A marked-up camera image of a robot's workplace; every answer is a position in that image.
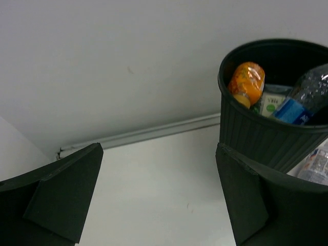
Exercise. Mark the black ribbed waste bin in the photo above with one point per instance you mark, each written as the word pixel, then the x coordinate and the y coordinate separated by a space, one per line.
pixel 277 145

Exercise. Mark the aluminium table edge rail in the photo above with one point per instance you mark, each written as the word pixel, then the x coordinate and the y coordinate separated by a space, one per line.
pixel 146 134

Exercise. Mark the clear bottle blue white label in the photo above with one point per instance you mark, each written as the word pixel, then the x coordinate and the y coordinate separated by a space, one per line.
pixel 315 167

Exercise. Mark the green white carton in bin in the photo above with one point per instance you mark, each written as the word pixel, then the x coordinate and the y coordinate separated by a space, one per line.
pixel 272 97

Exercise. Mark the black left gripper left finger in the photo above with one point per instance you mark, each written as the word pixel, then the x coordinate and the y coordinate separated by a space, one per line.
pixel 49 205

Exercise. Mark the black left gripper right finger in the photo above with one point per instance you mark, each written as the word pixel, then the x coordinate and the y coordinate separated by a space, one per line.
pixel 267 207

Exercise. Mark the orange juice bottle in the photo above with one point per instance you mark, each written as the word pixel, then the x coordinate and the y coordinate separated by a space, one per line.
pixel 247 83

